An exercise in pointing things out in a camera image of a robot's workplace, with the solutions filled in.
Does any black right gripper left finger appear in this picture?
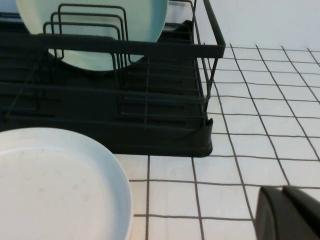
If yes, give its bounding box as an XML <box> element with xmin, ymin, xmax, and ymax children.
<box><xmin>254</xmin><ymin>186</ymin><xmax>286</xmax><ymax>240</ymax></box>

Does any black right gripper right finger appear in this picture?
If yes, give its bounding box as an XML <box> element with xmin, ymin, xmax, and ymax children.
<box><xmin>271</xmin><ymin>185</ymin><xmax>320</xmax><ymax>240</ymax></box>

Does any white round plate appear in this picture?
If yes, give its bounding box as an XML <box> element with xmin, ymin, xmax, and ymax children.
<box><xmin>0</xmin><ymin>127</ymin><xmax>135</xmax><ymax>240</ymax></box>

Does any pale pink round plate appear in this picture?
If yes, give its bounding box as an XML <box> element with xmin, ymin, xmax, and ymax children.
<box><xmin>126</xmin><ymin>222</ymin><xmax>135</xmax><ymax>240</ymax></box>

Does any pale green round plate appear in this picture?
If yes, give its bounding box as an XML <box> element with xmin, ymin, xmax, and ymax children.
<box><xmin>15</xmin><ymin>0</ymin><xmax>169</xmax><ymax>73</ymax></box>

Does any black plastic drip tray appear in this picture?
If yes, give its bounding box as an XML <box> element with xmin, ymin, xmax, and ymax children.
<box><xmin>0</xmin><ymin>21</ymin><xmax>214</xmax><ymax>158</ymax></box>

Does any black wire dish rack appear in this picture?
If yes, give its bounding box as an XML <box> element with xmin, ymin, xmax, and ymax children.
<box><xmin>0</xmin><ymin>0</ymin><xmax>227</xmax><ymax>132</ymax></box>

